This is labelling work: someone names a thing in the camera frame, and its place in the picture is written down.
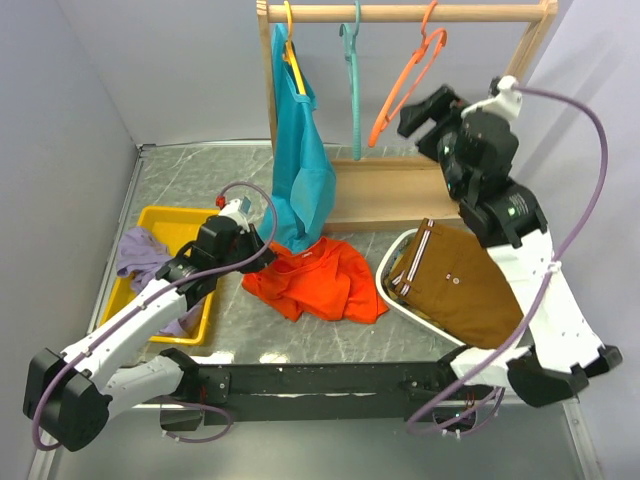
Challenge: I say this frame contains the orange plastic hanger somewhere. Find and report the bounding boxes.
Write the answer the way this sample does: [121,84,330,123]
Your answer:
[367,1,448,148]

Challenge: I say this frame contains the yellow plastic tray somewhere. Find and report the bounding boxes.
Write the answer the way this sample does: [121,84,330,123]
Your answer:
[102,206,218,346]

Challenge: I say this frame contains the yellow plastic hanger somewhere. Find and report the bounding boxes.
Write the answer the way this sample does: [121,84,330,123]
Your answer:
[283,0,307,96]

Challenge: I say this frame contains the teal plastic hanger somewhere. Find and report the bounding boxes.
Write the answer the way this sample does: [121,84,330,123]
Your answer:
[339,1,362,161]

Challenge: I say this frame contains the white plastic basket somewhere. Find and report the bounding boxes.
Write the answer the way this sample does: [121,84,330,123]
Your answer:
[375,228,464,347]

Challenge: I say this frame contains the blue t shirt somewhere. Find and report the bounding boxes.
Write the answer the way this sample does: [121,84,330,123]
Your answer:
[258,24,336,253]

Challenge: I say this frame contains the black base beam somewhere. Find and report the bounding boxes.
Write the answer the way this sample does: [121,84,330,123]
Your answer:
[156,361,456,422]

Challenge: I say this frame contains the aluminium frame rail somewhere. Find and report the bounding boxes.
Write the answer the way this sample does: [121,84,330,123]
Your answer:
[28,401,603,479]

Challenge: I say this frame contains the orange t shirt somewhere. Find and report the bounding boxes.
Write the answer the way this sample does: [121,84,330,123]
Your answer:
[242,237,388,325]

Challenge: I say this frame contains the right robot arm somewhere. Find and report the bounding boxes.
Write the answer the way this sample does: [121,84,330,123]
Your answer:
[398,78,622,407]

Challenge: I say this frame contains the brown shorts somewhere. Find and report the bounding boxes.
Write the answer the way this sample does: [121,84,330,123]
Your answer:
[387,218,524,349]

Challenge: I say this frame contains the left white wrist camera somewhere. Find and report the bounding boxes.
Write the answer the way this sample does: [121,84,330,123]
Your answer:
[218,197,251,230]

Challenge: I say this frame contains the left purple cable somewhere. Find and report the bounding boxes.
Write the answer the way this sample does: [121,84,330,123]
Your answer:
[30,181,276,452]

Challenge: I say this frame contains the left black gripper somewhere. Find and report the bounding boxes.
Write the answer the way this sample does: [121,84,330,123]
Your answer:
[214,223,278,277]

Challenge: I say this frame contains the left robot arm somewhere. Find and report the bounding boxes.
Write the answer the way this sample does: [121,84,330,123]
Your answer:
[23,212,275,452]

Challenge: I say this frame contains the wooden clothes rack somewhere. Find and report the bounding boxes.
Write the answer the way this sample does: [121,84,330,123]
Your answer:
[256,1,558,234]

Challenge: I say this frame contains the purple t shirt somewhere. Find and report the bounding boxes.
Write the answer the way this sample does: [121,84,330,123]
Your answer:
[116,226,204,338]

